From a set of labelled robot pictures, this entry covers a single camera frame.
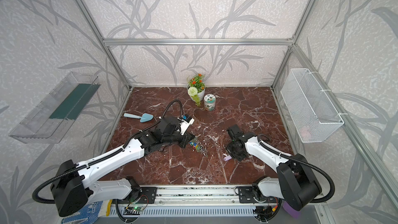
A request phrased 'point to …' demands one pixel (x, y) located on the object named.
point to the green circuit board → (135, 209)
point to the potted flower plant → (196, 88)
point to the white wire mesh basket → (315, 117)
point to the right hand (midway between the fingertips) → (228, 148)
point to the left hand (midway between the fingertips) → (196, 133)
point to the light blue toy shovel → (145, 117)
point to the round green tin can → (210, 102)
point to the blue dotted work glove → (88, 215)
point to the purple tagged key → (227, 158)
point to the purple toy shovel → (289, 210)
